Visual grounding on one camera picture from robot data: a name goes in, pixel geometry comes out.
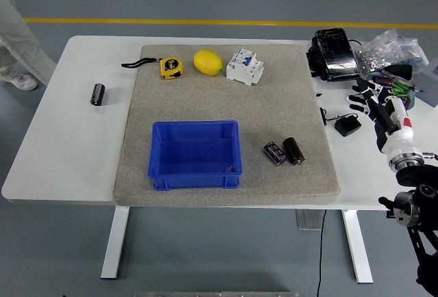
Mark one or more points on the yellow tape measure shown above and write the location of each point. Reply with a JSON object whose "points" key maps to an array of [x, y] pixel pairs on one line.
{"points": [[171, 67]]}

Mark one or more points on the small brown capacitor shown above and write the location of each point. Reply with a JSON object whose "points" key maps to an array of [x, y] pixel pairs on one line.
{"points": [[382, 80]]}

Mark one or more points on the person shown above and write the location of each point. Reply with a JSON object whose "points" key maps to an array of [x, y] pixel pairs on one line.
{"points": [[17, 37]]}

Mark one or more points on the green plastic clips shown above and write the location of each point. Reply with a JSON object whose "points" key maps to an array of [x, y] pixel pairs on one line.
{"points": [[399, 88]]}

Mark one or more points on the grey box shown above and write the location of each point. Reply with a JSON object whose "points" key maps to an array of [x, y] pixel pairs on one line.
{"points": [[427, 83]]}

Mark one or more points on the clear plastic bag of parts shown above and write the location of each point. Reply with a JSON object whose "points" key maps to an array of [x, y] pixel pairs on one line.
{"points": [[390, 49]]}

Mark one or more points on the yellow lemon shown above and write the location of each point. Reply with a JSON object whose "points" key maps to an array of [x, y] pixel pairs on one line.
{"points": [[207, 62]]}

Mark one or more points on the brown cylindrical battery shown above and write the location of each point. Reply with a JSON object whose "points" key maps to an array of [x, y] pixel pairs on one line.
{"points": [[293, 151]]}

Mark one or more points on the black power adapter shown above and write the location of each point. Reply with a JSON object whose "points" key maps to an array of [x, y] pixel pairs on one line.
{"points": [[347, 126]]}

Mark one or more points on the white table leg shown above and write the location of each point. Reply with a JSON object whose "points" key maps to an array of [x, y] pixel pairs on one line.
{"points": [[357, 245], [114, 242]]}

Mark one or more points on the blue plastic box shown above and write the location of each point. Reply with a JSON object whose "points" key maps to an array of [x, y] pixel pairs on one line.
{"points": [[195, 156]]}

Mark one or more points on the black cylindrical battery gold stripe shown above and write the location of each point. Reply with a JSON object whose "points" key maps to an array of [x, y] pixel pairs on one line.
{"points": [[97, 94]]}

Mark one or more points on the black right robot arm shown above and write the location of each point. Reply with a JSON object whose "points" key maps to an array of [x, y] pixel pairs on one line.
{"points": [[421, 208]]}

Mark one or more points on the thin metal pen tool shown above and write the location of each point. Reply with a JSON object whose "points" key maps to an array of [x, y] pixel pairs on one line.
{"points": [[412, 87]]}

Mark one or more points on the white circuit breaker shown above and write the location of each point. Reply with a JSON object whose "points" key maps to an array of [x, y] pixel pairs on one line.
{"points": [[244, 69]]}

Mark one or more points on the maroon capacitor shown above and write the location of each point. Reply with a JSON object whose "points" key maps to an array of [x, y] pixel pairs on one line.
{"points": [[407, 101]]}

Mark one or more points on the light blue tray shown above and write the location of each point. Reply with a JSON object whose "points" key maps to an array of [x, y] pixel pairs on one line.
{"points": [[412, 100]]}

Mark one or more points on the grey metal bracket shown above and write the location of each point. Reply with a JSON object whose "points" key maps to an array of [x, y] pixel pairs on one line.
{"points": [[308, 220]]}

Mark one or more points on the black glossy device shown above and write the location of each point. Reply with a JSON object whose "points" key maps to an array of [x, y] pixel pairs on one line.
{"points": [[335, 54]]}

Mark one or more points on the black wedge-shaped object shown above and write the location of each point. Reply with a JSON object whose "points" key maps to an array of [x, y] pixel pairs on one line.
{"points": [[398, 70]]}

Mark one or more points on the grey-brown mat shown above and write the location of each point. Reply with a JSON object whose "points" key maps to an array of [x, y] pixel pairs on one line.
{"points": [[212, 105]]}

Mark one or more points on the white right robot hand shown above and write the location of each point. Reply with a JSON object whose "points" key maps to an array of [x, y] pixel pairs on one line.
{"points": [[397, 132]]}

